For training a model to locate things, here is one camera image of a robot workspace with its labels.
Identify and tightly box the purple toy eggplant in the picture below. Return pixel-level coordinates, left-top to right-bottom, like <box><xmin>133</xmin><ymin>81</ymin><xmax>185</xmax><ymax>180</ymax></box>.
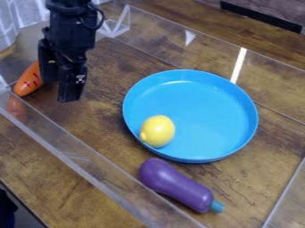
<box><xmin>139</xmin><ymin>158</ymin><xmax>224</xmax><ymax>213</ymax></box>

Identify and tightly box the clear acrylic enclosure wall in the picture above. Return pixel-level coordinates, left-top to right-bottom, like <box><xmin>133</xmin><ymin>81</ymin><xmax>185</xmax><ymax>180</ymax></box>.
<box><xmin>0</xmin><ymin>0</ymin><xmax>305</xmax><ymax>228</ymax></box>

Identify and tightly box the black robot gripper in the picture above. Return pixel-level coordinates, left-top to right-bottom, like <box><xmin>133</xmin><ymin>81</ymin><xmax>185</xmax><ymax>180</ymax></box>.
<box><xmin>38</xmin><ymin>0</ymin><xmax>99</xmax><ymax>102</ymax></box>

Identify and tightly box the orange toy carrot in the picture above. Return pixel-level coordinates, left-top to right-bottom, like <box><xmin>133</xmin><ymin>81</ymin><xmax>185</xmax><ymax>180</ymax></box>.
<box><xmin>14</xmin><ymin>61</ymin><xmax>43</xmax><ymax>97</ymax></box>

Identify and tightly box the black bar in background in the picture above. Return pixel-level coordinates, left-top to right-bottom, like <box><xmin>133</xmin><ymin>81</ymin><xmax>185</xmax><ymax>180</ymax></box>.
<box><xmin>221</xmin><ymin>0</ymin><xmax>303</xmax><ymax>34</ymax></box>

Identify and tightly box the blue round tray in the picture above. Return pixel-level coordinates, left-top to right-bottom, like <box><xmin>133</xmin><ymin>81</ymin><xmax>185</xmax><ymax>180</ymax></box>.
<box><xmin>123</xmin><ymin>69</ymin><xmax>258</xmax><ymax>163</ymax></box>

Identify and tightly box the yellow toy lemon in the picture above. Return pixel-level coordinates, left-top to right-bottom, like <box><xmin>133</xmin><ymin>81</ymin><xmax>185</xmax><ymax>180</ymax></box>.
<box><xmin>139</xmin><ymin>115</ymin><xmax>175</xmax><ymax>148</ymax></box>

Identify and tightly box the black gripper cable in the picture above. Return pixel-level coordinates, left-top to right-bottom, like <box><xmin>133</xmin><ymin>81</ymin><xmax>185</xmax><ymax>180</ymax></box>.
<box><xmin>82</xmin><ymin>2</ymin><xmax>106</xmax><ymax>30</ymax></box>

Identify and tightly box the white patterned curtain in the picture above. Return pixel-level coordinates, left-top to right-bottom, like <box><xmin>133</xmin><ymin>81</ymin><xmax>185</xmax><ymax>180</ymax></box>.
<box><xmin>0</xmin><ymin>0</ymin><xmax>50</xmax><ymax>52</ymax></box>

